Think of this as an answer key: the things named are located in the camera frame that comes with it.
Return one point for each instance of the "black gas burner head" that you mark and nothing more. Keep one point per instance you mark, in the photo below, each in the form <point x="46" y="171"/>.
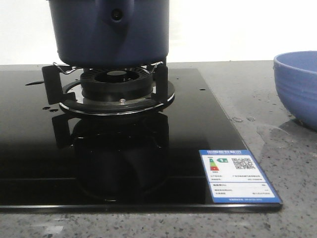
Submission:
<point x="113" y="85"/>

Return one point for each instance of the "blue energy rating label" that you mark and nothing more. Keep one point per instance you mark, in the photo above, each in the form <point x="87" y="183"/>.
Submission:
<point x="234" y="176"/>

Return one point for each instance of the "light blue plastic bowl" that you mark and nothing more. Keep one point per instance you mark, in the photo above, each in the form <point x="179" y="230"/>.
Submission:
<point x="295" y="76"/>

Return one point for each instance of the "dark blue cooking pot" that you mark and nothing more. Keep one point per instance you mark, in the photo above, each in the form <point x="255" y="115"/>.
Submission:
<point x="110" y="33"/>

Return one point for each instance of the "black metal pot support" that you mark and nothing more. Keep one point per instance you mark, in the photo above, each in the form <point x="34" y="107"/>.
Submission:
<point x="70" y="98"/>

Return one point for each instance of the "black glass gas stove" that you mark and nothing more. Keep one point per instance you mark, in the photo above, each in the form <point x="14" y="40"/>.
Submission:
<point x="51" y="161"/>

